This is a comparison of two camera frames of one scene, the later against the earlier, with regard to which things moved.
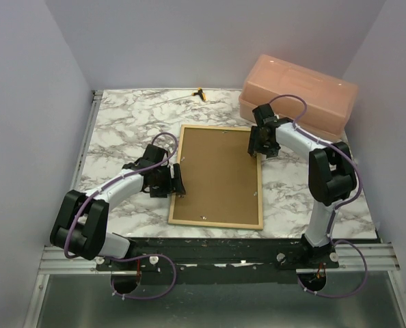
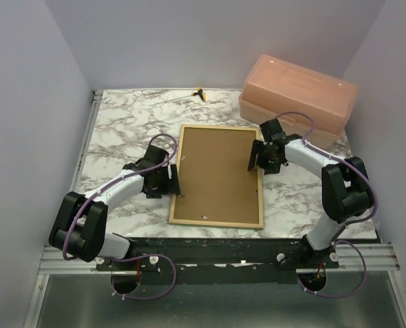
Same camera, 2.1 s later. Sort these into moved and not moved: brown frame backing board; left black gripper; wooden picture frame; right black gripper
Moved: right black gripper
Not moved: brown frame backing board; left black gripper; wooden picture frame
